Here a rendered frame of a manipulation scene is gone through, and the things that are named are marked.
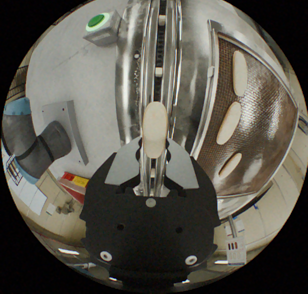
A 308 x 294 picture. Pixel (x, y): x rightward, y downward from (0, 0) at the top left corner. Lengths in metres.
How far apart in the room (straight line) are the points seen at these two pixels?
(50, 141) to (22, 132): 0.12
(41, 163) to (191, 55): 0.51
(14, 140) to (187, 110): 0.46
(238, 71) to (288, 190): 3.48
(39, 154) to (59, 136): 0.10
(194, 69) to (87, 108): 0.31
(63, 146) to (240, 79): 0.51
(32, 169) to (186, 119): 0.47
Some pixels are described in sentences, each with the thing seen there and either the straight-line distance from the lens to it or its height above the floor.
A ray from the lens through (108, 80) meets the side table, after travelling 0.26.
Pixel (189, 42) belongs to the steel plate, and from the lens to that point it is 0.28.
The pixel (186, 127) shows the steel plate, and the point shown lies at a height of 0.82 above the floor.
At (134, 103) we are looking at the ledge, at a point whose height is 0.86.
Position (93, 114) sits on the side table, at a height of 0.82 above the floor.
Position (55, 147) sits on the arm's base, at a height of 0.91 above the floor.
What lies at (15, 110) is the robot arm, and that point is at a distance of 0.30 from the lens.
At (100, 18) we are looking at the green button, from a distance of 0.25.
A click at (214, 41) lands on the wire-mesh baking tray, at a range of 0.21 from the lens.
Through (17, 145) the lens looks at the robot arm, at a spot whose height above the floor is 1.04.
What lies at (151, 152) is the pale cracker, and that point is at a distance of 0.15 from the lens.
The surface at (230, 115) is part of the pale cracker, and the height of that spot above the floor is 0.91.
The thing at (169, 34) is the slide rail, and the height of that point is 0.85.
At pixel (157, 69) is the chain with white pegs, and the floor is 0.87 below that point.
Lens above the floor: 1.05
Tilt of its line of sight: 60 degrees down
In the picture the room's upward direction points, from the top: 178 degrees counter-clockwise
